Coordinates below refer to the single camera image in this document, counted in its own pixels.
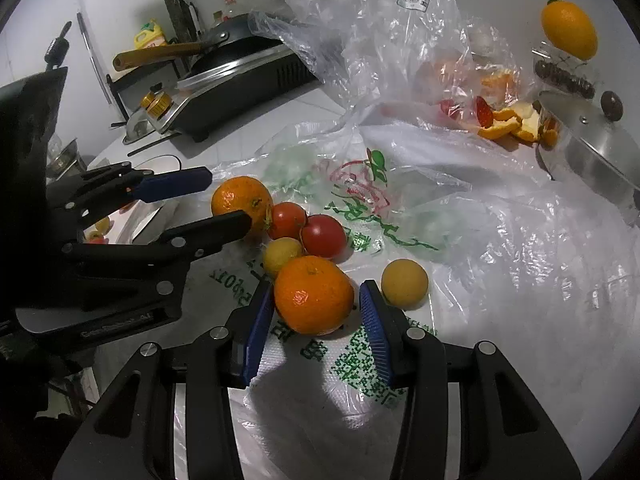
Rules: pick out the yellow detergent bottle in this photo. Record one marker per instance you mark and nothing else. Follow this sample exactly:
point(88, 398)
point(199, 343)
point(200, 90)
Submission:
point(150, 35)

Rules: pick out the silver induction cooker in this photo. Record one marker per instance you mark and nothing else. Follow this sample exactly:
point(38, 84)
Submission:
point(240, 95)

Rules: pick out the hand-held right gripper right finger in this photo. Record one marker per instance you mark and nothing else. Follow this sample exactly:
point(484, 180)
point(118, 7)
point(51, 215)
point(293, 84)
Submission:
point(377, 335)

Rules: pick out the orange peel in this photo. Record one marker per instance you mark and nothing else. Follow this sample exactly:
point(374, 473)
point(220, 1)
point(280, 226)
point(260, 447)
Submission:
point(500, 82)
point(500, 130)

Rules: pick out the printed plastic bag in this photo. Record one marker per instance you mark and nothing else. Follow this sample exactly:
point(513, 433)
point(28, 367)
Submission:
point(475, 285)

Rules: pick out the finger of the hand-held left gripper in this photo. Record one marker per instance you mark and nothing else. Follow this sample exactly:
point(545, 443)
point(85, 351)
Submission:
point(172, 183)
point(210, 228)

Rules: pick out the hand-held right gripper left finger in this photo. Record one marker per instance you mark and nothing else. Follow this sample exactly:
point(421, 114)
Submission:
point(257, 330)

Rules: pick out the green oil bottle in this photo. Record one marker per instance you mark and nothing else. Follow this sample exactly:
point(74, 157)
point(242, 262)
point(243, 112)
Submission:
point(217, 17)

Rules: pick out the black metal rack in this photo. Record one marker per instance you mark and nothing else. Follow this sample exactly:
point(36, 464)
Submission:
point(111, 85)

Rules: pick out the clear plastic bag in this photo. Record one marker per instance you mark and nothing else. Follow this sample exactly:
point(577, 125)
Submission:
point(375, 35)

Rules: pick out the steel lid gold knob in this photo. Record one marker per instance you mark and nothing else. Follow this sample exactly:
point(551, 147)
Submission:
point(137, 127)

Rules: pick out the white plate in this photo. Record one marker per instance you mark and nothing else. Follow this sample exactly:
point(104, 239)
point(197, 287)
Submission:
point(160, 212)

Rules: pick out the black umbrella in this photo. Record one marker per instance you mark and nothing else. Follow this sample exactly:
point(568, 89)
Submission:
point(195, 17)

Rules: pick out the large orange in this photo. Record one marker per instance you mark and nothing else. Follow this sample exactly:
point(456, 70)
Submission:
point(570, 30)

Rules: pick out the red sauce bottle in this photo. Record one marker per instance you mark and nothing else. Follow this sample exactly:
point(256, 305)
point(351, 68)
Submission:
point(230, 7)

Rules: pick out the steel basin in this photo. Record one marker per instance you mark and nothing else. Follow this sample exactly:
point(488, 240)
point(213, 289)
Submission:
point(65, 152)

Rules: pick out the steel pot with lid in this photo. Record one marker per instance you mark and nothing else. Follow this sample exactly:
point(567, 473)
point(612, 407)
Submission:
point(590, 155)

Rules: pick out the small yellow round fruit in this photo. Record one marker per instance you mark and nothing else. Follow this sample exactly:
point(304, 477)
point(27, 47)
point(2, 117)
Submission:
point(404, 281)
point(282, 255)
point(101, 225)

